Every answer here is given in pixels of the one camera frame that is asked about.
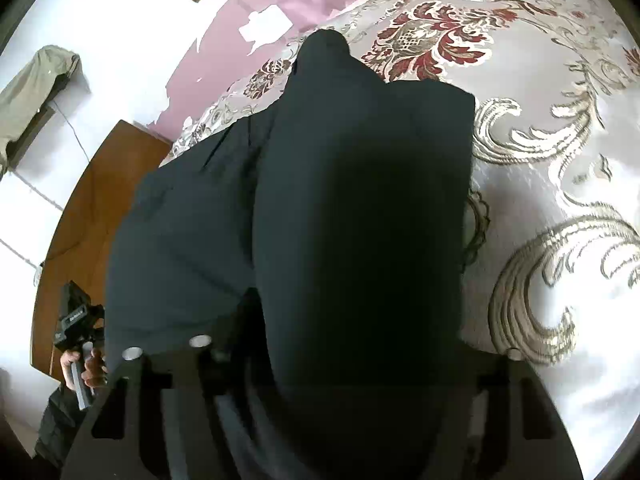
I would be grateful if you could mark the person's left forearm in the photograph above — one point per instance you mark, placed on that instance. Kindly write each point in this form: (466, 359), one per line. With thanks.
(57, 425)

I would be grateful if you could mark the beige hanging cloth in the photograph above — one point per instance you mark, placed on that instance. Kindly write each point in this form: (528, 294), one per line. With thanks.
(35, 85)

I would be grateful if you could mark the floral bedspread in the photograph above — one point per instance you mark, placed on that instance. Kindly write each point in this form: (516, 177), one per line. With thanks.
(550, 135)

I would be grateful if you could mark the black garment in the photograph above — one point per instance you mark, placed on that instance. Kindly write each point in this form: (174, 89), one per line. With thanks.
(350, 185)

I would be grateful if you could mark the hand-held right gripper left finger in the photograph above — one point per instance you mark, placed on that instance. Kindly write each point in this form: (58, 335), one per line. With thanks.
(225, 360)

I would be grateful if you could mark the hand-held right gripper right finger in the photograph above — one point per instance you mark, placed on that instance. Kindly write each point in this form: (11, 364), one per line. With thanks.
(495, 385)

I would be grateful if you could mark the person's left hand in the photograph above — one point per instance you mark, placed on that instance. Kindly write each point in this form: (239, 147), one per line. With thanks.
(97, 370)

